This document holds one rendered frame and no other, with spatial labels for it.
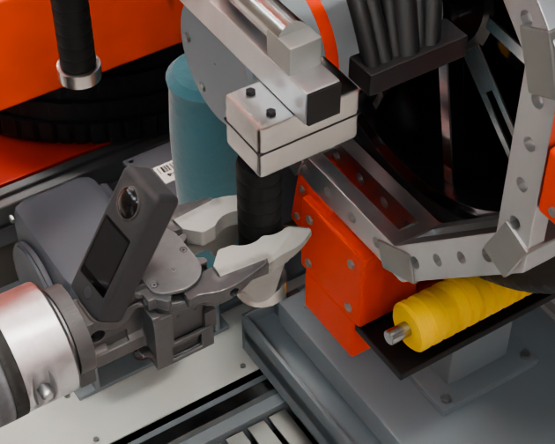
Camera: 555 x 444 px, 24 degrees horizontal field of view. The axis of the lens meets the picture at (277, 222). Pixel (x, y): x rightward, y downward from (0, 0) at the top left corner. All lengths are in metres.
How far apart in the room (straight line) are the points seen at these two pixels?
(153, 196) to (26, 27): 0.69
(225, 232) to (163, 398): 0.83
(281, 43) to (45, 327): 0.27
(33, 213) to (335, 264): 0.44
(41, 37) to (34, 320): 0.71
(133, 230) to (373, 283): 0.50
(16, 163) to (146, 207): 1.03
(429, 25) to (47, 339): 0.36
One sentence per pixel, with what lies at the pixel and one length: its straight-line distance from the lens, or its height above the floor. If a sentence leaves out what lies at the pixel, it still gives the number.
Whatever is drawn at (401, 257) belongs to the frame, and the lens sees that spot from 1.29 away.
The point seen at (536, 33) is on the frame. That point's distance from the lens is 0.99.
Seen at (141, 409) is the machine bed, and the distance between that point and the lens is 1.85.
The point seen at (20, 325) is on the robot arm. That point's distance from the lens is 0.94.
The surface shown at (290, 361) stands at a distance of 1.81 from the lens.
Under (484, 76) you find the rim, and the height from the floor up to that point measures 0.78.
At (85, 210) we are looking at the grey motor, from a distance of 1.66.
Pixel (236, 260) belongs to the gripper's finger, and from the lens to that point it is 0.99.
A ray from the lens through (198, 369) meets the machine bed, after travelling 1.89.
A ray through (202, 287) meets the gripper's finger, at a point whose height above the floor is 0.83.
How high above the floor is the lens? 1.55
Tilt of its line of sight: 45 degrees down
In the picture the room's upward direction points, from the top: straight up
